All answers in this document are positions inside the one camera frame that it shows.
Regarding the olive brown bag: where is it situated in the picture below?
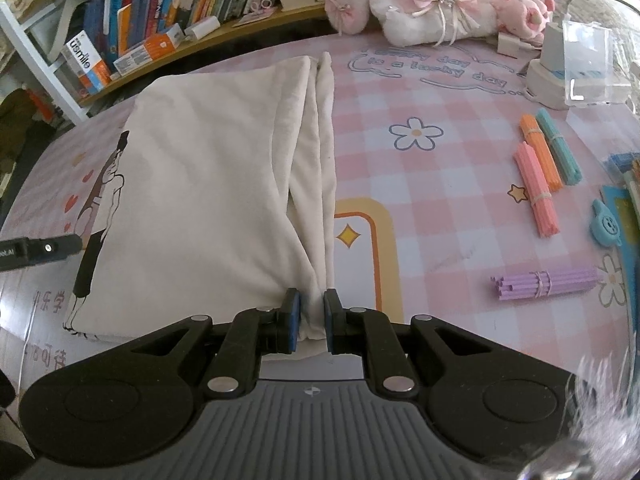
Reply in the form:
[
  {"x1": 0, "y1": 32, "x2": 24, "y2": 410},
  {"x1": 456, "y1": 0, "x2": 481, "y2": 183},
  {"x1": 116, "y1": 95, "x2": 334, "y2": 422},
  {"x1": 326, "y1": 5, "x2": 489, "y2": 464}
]
[{"x1": 0, "y1": 88, "x2": 49, "y2": 162}]

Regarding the small pink plush toy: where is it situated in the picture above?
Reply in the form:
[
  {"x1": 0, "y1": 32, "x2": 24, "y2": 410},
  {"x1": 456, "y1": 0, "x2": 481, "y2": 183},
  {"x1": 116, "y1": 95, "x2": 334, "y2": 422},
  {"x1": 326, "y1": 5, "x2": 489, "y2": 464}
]
[{"x1": 494, "y1": 0, "x2": 555, "y2": 44}]

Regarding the purple pen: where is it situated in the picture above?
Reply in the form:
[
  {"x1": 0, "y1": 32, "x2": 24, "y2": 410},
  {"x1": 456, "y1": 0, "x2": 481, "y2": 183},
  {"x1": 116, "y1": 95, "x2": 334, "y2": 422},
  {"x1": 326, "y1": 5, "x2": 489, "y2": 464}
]
[{"x1": 491, "y1": 266, "x2": 598, "y2": 301}]

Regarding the white wooden bookshelf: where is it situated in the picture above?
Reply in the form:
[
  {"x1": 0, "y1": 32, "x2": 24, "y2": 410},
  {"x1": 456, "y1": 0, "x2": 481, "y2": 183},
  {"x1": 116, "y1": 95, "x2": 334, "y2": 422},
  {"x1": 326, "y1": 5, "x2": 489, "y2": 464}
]
[{"x1": 1, "y1": 0, "x2": 326, "y2": 125}]

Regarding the blue cartoon clip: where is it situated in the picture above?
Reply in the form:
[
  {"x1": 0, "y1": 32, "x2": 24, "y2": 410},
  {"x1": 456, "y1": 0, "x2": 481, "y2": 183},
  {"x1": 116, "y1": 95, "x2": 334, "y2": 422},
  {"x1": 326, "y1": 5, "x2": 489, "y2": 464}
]
[{"x1": 589, "y1": 200, "x2": 622, "y2": 248}]

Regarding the usmile white orange box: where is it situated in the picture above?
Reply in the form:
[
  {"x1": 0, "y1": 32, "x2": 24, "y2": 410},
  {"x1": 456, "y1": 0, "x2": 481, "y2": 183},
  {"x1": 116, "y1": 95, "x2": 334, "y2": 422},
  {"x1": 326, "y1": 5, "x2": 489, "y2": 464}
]
[{"x1": 62, "y1": 30, "x2": 111, "y2": 96}]

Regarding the white charger with cable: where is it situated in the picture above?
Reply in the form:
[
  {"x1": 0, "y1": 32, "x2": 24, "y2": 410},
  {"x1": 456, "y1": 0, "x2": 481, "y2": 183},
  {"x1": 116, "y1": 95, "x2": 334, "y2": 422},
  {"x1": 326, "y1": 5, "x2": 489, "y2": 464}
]
[{"x1": 526, "y1": 0, "x2": 639, "y2": 110}]

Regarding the white pink plush bunny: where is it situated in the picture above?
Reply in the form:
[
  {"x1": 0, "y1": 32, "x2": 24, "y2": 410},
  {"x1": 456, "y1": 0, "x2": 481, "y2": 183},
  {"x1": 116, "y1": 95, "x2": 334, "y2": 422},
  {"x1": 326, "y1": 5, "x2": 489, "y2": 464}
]
[{"x1": 324, "y1": 0, "x2": 498, "y2": 47}]

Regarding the pink paper stick bundle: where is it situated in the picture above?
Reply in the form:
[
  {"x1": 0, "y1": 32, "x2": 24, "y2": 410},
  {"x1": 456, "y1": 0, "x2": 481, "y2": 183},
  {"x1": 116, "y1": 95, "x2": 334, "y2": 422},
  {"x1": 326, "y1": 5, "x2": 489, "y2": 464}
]
[{"x1": 514, "y1": 142, "x2": 560, "y2": 238}]

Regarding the teal paper stick bundle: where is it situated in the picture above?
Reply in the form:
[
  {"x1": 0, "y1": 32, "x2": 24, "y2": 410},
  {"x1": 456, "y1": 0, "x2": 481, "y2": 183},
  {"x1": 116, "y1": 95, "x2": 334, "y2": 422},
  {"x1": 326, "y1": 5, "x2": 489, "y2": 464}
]
[{"x1": 535, "y1": 108, "x2": 582, "y2": 186}]

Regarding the white orange flat box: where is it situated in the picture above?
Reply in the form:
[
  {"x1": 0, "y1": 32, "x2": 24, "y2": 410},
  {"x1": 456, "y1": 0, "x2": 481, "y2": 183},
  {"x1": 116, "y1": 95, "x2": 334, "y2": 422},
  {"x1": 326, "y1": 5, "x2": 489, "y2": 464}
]
[{"x1": 114, "y1": 24, "x2": 184, "y2": 76}]

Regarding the white printed tote bag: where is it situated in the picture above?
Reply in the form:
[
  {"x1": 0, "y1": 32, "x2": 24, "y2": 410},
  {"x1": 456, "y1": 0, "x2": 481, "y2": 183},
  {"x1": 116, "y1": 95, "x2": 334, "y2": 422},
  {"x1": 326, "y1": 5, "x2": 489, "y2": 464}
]
[{"x1": 64, "y1": 53, "x2": 336, "y2": 359}]

